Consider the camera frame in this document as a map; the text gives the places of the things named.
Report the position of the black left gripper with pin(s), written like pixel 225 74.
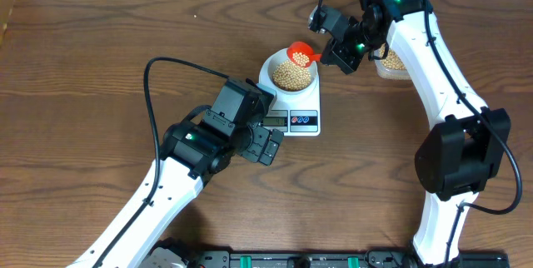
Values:
pixel 255 151

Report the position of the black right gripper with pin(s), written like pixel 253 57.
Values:
pixel 338 57

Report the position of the white digital kitchen scale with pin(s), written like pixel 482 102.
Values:
pixel 295 113

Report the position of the red plastic measuring scoop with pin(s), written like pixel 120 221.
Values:
pixel 302 54

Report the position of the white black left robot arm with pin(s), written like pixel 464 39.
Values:
pixel 193 151

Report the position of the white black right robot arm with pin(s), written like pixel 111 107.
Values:
pixel 467 139

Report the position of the soybeans in white bowl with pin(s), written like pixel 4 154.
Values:
pixel 290 77

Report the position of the white round bowl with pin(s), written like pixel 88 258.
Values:
pixel 280 57

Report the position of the clear plastic container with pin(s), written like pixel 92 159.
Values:
pixel 393 70

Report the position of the pile of soybeans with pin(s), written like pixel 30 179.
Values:
pixel 390 60

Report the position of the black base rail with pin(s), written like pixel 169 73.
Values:
pixel 172 253

